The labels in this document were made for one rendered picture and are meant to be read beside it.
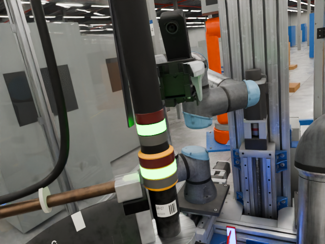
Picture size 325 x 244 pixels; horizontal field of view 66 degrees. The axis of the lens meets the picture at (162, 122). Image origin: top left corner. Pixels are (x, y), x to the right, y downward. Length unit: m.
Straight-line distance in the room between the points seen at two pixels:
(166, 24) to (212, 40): 3.82
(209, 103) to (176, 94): 0.20
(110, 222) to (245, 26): 0.87
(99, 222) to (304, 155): 0.45
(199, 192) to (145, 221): 0.81
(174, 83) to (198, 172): 0.68
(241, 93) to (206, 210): 0.58
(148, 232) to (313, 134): 0.42
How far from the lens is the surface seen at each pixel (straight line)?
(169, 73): 0.44
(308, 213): 0.67
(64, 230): 0.51
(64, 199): 0.32
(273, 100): 1.11
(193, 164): 1.06
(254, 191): 1.23
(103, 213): 0.51
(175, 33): 0.46
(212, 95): 0.65
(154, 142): 0.28
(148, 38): 0.27
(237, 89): 0.69
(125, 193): 0.30
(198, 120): 0.63
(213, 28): 4.22
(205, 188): 1.13
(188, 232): 0.35
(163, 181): 0.29
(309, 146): 0.62
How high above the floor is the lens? 1.69
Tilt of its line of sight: 16 degrees down
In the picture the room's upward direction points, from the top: 9 degrees counter-clockwise
